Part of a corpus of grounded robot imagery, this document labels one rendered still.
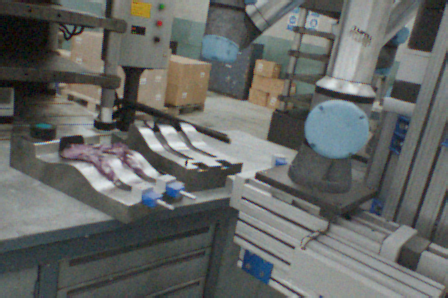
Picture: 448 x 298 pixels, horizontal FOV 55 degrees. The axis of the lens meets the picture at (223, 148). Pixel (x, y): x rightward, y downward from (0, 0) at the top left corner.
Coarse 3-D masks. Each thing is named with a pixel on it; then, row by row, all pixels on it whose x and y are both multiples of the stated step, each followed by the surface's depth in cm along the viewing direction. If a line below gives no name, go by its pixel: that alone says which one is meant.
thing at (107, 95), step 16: (112, 0) 184; (112, 16) 186; (48, 32) 236; (112, 32) 187; (48, 48) 238; (112, 48) 189; (112, 64) 191; (48, 96) 244; (112, 96) 197; (96, 128) 199; (112, 128) 201
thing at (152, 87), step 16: (96, 32) 585; (80, 48) 555; (96, 48) 540; (80, 64) 559; (96, 64) 544; (144, 80) 525; (160, 80) 550; (64, 96) 570; (80, 96) 555; (96, 96) 552; (144, 96) 533; (160, 96) 560; (96, 112) 543
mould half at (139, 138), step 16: (144, 128) 161; (160, 128) 166; (192, 128) 176; (128, 144) 165; (144, 144) 157; (176, 144) 163; (160, 160) 151; (176, 160) 145; (208, 160) 152; (176, 176) 144; (192, 176) 142; (208, 176) 147; (224, 176) 153; (192, 192) 145
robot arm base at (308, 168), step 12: (300, 156) 100; (312, 156) 98; (324, 156) 96; (300, 168) 99; (312, 168) 97; (324, 168) 96; (336, 168) 97; (348, 168) 99; (300, 180) 99; (312, 180) 97; (324, 180) 96; (336, 180) 97; (348, 180) 99; (336, 192) 97
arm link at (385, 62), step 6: (384, 48) 158; (390, 48) 158; (396, 48) 158; (384, 54) 158; (390, 54) 158; (396, 54) 161; (378, 60) 157; (384, 60) 158; (390, 60) 159; (378, 66) 159; (384, 66) 160; (390, 66) 160; (378, 72) 161; (384, 72) 160
